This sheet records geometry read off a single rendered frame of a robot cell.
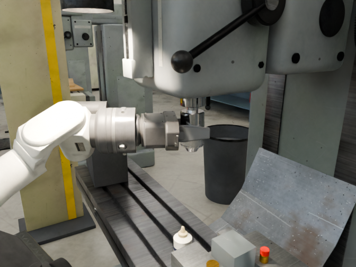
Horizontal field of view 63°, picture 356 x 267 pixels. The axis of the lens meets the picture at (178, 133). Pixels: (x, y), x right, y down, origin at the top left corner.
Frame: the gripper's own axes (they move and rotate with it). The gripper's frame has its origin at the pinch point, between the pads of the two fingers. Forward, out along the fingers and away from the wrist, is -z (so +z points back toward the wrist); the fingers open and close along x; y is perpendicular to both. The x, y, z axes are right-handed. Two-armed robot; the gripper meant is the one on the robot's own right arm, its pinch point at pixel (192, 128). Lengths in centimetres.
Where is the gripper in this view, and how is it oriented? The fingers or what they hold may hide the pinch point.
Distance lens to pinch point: 58.0
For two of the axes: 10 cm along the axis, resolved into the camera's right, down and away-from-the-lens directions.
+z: -10.0, 0.2, -1.0
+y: -0.1, 9.5, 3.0
